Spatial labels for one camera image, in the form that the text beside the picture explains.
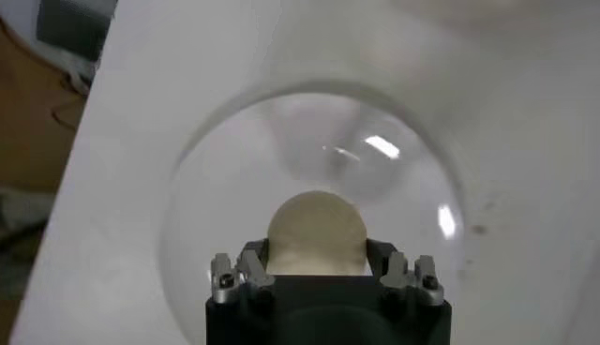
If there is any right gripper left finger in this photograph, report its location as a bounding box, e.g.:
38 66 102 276
209 238 278 306

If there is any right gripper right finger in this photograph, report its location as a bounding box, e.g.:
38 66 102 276
365 238 446 307

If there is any white steamed baozi bun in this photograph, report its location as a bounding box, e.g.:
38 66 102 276
265 189 369 277

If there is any white round plate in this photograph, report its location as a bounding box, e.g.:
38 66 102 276
158 82 468 345

